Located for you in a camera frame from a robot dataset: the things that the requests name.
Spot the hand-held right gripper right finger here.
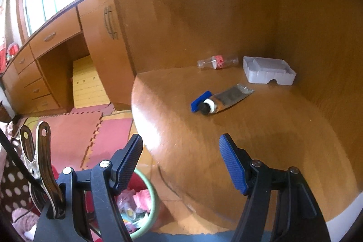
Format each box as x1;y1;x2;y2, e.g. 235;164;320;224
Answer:
219;133;332;242

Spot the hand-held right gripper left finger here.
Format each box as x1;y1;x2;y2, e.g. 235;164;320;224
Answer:
55;133;144;242

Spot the green red plastic basin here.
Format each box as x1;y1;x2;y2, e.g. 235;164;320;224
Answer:
119;167;161;240

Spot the blue plastic clip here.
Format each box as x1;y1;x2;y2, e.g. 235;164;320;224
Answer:
191;91;213;112

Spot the white paper packet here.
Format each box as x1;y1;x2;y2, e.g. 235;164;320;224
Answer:
242;56;297;86

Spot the clear plastic bottle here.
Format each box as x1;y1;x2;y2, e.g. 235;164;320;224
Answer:
197;54;239;70

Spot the rounded wooden shelf unit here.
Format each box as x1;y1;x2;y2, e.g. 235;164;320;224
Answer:
109;0;363;234

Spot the purple foam puzzle mat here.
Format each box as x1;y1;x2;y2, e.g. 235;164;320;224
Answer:
69;103;117;118
82;114;134;169

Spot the pink foam puzzle mat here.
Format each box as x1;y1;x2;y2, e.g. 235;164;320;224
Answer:
21;110;104;174

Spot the blue foam puzzle mat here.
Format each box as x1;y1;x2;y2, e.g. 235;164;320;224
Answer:
159;232;236;242

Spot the metal spring clip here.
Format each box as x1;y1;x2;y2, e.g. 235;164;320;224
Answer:
20;121;66;220

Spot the yellow grid board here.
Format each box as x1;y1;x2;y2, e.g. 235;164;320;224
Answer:
72;56;112;110

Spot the small wooden drawer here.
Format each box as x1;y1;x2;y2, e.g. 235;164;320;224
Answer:
13;45;35;74
17;61;43;88
31;95;60;112
24;78;52;101

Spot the brown polka-dot cloth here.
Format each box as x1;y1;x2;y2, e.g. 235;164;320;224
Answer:
0;157;37;214

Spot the wooden dresser desk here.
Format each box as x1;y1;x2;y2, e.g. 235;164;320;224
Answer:
0;0;134;118

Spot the wide wooden drawer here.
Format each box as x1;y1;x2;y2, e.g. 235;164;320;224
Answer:
29;7;83;58

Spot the red white box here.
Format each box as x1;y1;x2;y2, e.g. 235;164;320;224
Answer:
7;43;20;59

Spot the black cable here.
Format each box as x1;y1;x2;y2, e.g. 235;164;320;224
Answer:
0;129;42;203

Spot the metal door handle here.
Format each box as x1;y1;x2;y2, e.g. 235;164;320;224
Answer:
103;6;114;38
108;5;119;40

